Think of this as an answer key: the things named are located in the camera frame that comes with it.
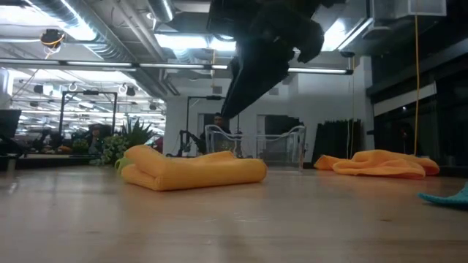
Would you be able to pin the green microfiber towel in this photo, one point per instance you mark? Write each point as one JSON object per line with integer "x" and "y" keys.
{"x": 120, "y": 164}

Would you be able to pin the long ceiling light bar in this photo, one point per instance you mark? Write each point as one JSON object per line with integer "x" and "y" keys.
{"x": 98, "y": 64}

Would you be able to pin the white air vent unit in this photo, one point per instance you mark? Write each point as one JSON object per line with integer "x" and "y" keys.
{"x": 402, "y": 9}

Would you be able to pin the silver ventilation duct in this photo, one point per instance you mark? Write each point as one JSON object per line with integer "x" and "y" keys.
{"x": 106, "y": 47}

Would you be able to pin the teal microfiber towel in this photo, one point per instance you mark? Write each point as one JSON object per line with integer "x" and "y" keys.
{"x": 449, "y": 201}

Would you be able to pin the orange microfiber towel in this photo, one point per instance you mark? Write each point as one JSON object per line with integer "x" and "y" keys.
{"x": 197, "y": 171}
{"x": 380, "y": 164}

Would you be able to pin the small potted succulent plant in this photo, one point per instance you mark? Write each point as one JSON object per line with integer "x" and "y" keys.
{"x": 137, "y": 133}

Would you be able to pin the black curtains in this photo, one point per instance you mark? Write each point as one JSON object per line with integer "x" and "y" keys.
{"x": 336, "y": 135}

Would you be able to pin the clear plastic bin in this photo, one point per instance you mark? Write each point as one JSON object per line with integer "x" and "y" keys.
{"x": 285, "y": 146}

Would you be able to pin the person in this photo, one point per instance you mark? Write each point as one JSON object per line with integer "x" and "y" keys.
{"x": 96, "y": 137}
{"x": 218, "y": 120}

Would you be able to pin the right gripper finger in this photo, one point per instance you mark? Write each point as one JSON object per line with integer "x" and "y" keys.
{"x": 259, "y": 73}

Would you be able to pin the black monitor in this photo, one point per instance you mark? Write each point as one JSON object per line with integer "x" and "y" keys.
{"x": 9, "y": 124}

